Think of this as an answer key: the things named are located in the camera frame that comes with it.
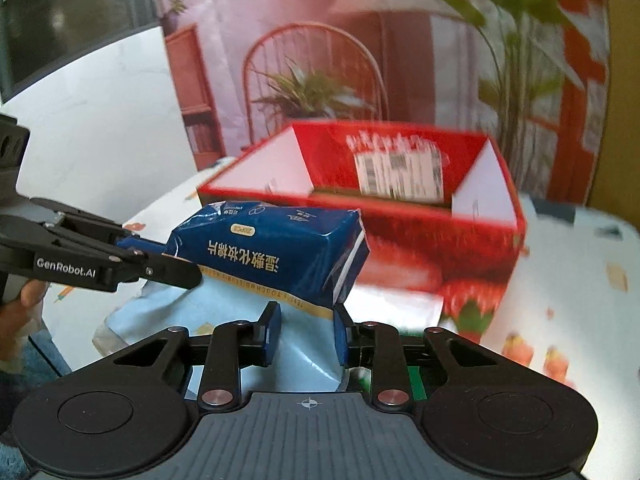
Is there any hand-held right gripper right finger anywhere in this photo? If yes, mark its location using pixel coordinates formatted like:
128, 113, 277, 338
332, 304, 502, 413

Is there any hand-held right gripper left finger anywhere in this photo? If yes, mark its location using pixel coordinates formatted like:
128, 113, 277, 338
115, 302, 282, 413

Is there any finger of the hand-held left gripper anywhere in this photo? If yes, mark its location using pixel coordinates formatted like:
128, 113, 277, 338
114, 251, 204, 291
30, 197, 169, 261

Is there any blue cotton pad packet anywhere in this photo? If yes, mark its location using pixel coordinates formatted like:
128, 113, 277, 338
164, 201, 371, 321

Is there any red cardboard box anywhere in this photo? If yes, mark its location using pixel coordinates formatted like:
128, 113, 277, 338
196, 121, 529, 346

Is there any person's left hand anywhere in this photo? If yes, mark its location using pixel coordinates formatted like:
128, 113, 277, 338
0, 280, 49, 362

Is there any light blue cloth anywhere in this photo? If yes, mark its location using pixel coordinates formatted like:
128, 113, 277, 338
92, 260, 353, 395

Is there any printed white tablecloth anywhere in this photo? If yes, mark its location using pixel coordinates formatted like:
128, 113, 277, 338
42, 157, 640, 441

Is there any dark window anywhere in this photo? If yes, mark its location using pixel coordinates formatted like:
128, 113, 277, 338
0, 0, 162, 103

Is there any wall poster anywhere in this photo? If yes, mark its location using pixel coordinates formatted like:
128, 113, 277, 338
150, 0, 613, 206

